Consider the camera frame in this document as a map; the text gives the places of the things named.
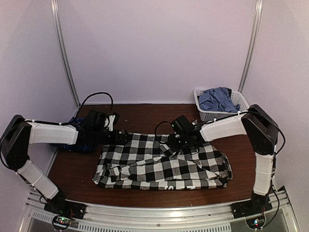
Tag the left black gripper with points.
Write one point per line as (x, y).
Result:
(115, 140)

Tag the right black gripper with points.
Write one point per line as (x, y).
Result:
(175, 145)

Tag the blue plaid shirt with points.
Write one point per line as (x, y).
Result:
(80, 148)

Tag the white plastic laundry basket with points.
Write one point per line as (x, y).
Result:
(236, 98)

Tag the black white checked shirt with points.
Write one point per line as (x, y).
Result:
(147, 163)

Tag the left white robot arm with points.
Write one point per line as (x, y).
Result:
(20, 133)

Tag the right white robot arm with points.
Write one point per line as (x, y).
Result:
(254, 122)

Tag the light blue checked shirt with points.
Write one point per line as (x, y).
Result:
(217, 100)

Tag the left circuit board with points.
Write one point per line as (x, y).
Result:
(61, 222)

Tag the circuit board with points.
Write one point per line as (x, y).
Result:
(61, 222)
(255, 223)

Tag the right circuit board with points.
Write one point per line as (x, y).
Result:
(255, 223)

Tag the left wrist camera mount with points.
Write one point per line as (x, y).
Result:
(110, 121)

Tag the aluminium front rail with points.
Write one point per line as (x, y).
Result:
(209, 218)

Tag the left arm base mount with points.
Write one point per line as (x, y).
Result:
(73, 210)

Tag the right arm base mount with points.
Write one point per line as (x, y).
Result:
(249, 208)

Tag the left aluminium frame post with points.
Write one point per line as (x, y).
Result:
(63, 52)

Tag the aluminium frame post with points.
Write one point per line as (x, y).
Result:
(257, 18)
(63, 52)

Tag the right aluminium frame post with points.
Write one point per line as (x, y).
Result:
(257, 18)

